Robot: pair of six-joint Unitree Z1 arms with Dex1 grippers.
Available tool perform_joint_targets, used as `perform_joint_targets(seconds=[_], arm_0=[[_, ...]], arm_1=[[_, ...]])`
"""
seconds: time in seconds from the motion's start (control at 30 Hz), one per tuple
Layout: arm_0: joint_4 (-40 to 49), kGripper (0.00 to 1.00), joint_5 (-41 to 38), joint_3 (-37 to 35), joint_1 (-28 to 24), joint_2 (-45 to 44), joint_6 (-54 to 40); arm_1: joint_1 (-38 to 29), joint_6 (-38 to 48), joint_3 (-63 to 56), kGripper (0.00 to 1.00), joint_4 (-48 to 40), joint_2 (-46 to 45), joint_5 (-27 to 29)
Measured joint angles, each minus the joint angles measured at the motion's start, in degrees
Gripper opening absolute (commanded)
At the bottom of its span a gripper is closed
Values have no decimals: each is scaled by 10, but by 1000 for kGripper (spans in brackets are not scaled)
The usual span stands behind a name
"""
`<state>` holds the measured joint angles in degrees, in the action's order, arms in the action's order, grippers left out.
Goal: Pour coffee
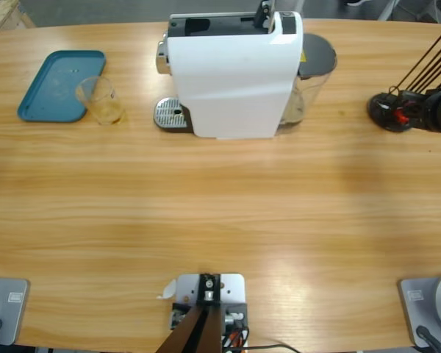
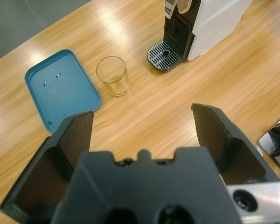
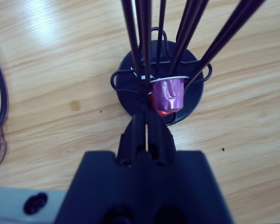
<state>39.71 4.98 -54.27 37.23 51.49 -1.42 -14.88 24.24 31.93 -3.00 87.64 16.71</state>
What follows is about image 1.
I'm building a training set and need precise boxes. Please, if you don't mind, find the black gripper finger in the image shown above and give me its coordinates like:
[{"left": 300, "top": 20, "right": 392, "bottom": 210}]
[
  {"left": 406, "top": 110, "right": 427, "bottom": 129},
  {"left": 402, "top": 90, "right": 427, "bottom": 106}
]

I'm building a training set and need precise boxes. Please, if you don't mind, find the clear water tank dark lid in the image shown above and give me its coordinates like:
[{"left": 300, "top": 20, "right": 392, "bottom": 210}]
[{"left": 277, "top": 32, "right": 338, "bottom": 135}]

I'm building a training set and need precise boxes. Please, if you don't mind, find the dark camera post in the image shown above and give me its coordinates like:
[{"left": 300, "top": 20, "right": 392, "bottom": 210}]
[{"left": 156, "top": 274, "right": 223, "bottom": 353}]

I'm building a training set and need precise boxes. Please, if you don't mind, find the clear glass cup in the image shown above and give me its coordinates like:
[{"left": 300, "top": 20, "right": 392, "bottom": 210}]
[{"left": 75, "top": 75, "right": 128, "bottom": 126}]

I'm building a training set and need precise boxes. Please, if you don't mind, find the white mounting block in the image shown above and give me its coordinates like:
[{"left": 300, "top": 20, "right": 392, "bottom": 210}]
[{"left": 167, "top": 272, "right": 248, "bottom": 353}]

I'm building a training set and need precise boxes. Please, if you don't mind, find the teal plastic tray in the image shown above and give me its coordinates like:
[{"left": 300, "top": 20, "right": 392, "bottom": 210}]
[{"left": 17, "top": 49, "right": 107, "bottom": 124}]

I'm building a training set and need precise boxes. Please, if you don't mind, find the thin black cable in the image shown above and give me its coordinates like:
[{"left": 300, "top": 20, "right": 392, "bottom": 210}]
[{"left": 242, "top": 343, "right": 302, "bottom": 353}]

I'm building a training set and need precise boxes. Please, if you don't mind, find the wooden crate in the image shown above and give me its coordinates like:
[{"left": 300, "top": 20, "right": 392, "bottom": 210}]
[{"left": 0, "top": 0, "right": 36, "bottom": 34}]

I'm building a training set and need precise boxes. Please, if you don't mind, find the white metal frame leg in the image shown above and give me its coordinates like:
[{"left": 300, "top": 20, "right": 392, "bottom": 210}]
[{"left": 376, "top": 0, "right": 401, "bottom": 21}]

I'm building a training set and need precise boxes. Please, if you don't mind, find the white capsule coffee machine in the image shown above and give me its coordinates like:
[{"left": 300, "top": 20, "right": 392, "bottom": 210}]
[{"left": 153, "top": 0, "right": 304, "bottom": 140}]

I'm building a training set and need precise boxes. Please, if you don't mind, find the orange and black cable bundle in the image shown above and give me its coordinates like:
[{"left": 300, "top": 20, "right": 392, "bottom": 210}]
[{"left": 222, "top": 325, "right": 251, "bottom": 349}]

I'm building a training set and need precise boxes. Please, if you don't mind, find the arm grey base plate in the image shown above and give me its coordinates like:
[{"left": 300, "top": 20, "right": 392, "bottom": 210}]
[
  {"left": 398, "top": 272, "right": 441, "bottom": 349},
  {"left": 0, "top": 277, "right": 31, "bottom": 346}
]

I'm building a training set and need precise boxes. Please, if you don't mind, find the black wire capsule holder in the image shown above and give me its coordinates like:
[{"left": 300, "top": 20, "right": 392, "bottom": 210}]
[{"left": 367, "top": 26, "right": 441, "bottom": 132}]

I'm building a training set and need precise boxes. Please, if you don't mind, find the white tape tag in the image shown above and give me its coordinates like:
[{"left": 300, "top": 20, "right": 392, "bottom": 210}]
[{"left": 156, "top": 278, "right": 178, "bottom": 301}]

